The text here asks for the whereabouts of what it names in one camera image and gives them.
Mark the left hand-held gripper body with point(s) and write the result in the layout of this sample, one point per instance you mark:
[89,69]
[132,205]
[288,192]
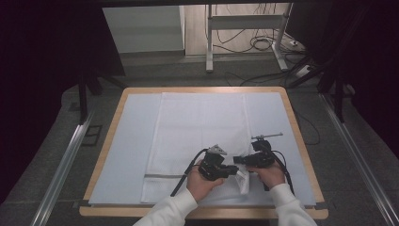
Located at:
[213,166]

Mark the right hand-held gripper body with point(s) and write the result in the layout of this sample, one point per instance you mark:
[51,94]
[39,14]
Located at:
[260,157]

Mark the white cloth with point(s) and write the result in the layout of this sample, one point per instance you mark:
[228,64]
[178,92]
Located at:
[194,125]

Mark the person's right hand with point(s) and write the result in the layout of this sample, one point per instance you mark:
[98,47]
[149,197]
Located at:
[271,175]

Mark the person's left hand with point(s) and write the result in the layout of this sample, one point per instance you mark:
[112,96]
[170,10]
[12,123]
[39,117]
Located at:
[199,185]

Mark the wooden edged table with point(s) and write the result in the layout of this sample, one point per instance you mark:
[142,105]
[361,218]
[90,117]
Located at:
[204,89]

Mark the light blue table mat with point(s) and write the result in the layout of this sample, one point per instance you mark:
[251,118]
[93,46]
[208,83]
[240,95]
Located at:
[125,141]

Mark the black metal stand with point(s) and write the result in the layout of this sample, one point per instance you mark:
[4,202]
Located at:
[338,100]
[82,100]

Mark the white power strip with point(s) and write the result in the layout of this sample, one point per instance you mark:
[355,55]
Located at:
[303,70]

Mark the grey cabinet panel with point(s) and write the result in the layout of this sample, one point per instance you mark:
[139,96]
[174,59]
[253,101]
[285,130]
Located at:
[142,28]

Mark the silver metal floor rail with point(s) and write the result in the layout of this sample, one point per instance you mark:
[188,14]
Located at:
[62,169]
[357,157]

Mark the black floor socket frame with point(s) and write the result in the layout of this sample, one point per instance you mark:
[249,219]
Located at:
[92,135]

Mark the white metal desk frame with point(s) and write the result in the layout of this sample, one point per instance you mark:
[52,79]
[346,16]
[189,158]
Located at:
[209,37]

